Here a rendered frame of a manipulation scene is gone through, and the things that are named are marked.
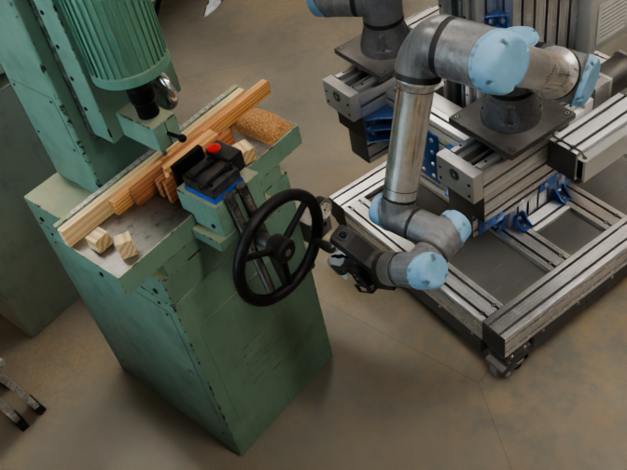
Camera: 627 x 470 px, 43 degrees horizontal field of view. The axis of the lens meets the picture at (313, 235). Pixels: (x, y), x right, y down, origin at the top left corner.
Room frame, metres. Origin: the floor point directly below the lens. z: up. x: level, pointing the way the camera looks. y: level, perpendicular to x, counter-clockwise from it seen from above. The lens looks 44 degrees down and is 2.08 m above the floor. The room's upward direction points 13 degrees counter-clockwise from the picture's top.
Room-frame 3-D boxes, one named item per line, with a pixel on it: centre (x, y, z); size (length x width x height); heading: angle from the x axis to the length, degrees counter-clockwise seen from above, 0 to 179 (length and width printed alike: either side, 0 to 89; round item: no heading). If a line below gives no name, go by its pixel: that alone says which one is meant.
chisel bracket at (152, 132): (1.56, 0.31, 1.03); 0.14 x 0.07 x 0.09; 41
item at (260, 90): (1.60, 0.23, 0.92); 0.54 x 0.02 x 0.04; 130
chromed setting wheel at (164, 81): (1.72, 0.29, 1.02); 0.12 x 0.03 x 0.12; 41
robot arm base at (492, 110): (1.55, -0.55, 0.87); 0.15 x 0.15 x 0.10
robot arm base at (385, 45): (1.99, -0.33, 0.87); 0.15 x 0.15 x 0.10
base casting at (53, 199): (1.63, 0.38, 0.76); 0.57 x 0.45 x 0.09; 41
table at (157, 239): (1.45, 0.24, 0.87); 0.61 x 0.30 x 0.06; 131
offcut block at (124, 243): (1.29, 0.41, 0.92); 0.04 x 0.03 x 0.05; 102
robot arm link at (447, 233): (1.15, -0.26, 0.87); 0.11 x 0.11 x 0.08; 40
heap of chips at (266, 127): (1.63, 0.06, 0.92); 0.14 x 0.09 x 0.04; 41
